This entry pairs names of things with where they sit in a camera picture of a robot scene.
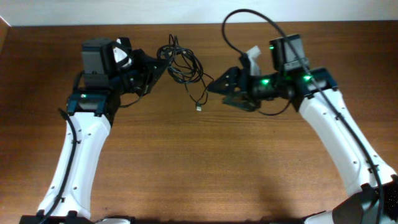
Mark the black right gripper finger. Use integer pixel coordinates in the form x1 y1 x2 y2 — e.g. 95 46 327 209
222 95 261 111
208 67 240 95

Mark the black USB cable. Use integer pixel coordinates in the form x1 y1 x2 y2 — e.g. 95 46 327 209
156 33 215 112

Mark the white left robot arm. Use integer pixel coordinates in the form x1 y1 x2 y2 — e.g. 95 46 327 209
20 37 169 223

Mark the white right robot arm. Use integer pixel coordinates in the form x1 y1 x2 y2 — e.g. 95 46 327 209
208 34 397 223

